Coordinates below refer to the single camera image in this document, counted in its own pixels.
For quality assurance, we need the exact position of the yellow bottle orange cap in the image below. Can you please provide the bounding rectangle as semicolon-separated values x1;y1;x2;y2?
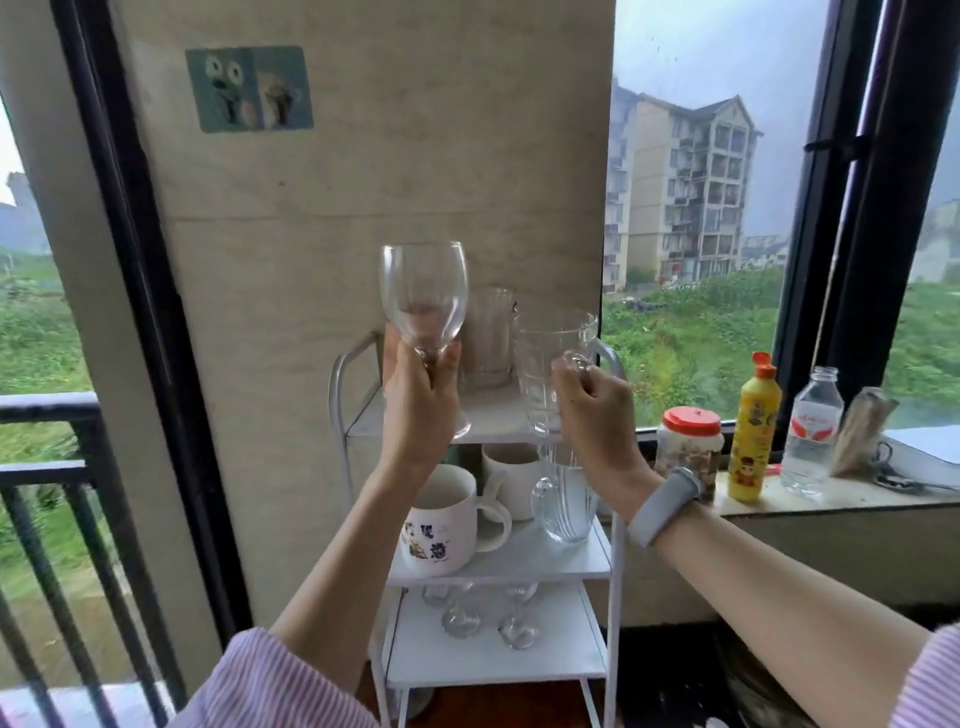
726;351;783;504

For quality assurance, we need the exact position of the black window frame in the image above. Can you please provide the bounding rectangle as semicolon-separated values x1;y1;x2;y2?
771;0;960;453
51;0;255;648

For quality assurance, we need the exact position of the clear plastic water bottle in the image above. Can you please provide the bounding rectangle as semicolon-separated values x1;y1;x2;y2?
780;366;845;501

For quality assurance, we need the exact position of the pink striped left sleeve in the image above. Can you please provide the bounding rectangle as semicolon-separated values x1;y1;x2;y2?
166;627;363;728

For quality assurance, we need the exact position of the person's right forearm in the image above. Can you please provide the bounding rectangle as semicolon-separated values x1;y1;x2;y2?
651;496;935;723

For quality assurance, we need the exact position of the person's right hand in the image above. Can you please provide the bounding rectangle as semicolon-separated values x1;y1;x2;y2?
551;352;666;520

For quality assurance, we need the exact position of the person's left hand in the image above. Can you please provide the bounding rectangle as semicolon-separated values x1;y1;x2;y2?
381;326;464;475

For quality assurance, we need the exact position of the brown packet of sticks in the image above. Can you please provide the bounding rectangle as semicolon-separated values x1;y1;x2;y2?
829;387;900;479

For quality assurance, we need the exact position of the clear ribbed glass mug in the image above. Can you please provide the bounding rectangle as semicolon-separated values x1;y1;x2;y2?
513;303;602;437

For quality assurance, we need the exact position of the bunch of keys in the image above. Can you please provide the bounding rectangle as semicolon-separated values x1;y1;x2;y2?
872;442;960;497

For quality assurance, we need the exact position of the white metal shelf rack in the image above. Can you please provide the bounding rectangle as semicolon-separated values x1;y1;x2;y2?
327;330;628;728

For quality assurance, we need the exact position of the green cartoon wall hook plate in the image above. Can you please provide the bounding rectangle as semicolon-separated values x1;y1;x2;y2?
185;45;315;135

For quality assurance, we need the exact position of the clear wine glass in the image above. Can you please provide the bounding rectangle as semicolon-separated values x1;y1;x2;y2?
498;583;542;651
441;583;482;640
379;240;473;441

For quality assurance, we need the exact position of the beige apartment building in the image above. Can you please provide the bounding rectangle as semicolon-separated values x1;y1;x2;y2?
602;75;765;295

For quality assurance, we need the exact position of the pink striped sleeve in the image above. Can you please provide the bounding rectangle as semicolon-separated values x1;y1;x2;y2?
166;627;363;728
888;622;960;728

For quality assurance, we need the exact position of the red lid plastic jar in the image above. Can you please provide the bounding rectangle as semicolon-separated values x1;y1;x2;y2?
657;406;725;506

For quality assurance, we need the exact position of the plain white mug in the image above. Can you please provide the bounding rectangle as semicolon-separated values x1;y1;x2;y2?
480;442;543;523

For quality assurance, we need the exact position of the white floral print mug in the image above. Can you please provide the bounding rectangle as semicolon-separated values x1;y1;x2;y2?
401;463;513;579

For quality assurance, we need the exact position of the black balcony railing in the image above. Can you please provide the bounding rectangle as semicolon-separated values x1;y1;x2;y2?
0;391;187;728

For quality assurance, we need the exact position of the grey wristband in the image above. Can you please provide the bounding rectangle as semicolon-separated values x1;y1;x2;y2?
627;465;704;551

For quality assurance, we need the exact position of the clear glass tumbler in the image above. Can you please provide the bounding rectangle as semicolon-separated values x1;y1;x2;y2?
459;286;519;390

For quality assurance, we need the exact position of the clear glass handled mug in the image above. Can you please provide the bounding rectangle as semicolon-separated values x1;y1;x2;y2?
530;441;602;546

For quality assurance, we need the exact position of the stone window sill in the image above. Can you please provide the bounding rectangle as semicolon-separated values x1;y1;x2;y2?
711;468;960;520

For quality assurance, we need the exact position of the person's left forearm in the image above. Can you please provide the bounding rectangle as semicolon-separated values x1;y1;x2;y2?
266;451;453;699

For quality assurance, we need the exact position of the white flat box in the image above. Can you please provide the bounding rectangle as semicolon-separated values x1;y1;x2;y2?
879;425;960;489

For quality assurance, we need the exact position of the pink striped right sleeve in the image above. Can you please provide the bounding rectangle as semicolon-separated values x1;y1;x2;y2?
888;622;960;728

